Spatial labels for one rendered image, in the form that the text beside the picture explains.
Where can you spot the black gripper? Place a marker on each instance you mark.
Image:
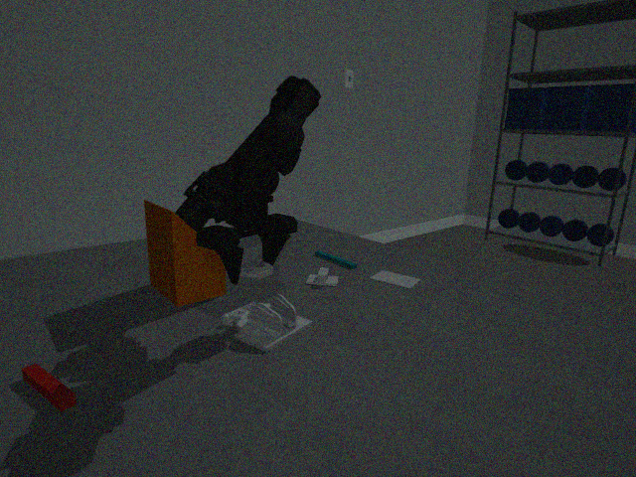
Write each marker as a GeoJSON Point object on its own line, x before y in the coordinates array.
{"type": "Point", "coordinates": [251, 215]}

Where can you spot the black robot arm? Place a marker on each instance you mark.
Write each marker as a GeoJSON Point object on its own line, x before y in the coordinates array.
{"type": "Point", "coordinates": [274, 146]}

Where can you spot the teal flat bar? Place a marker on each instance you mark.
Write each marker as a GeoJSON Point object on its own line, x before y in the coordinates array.
{"type": "Point", "coordinates": [336, 259]}

